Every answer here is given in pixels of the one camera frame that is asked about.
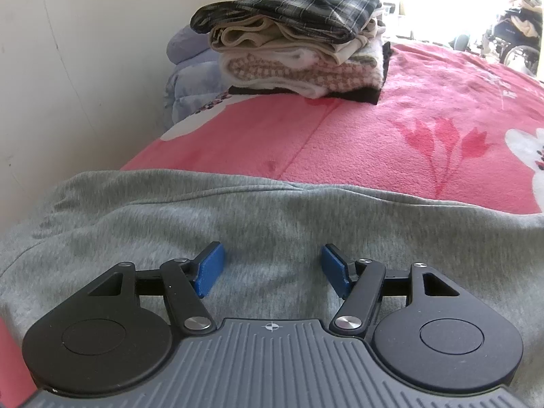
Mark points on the pale cloth bundle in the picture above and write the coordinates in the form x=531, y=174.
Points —
x=527, y=12

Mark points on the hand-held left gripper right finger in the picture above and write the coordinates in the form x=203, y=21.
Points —
x=335, y=270

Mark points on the light blue quilt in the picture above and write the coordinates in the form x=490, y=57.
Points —
x=187, y=80

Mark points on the dark plaid folded garment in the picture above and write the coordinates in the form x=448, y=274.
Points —
x=297, y=8

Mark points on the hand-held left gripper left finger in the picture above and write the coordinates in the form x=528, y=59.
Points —
x=210, y=270

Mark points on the wheelchair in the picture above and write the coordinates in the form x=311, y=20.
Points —
x=516, y=40

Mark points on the grey cotton garment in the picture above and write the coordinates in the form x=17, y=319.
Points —
x=255, y=221

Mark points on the pink white checked knit garment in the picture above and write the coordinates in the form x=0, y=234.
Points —
x=272, y=74

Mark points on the pink floral blanket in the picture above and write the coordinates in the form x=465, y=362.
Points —
x=361, y=136

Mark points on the blue container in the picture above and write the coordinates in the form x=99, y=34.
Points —
x=461, y=41

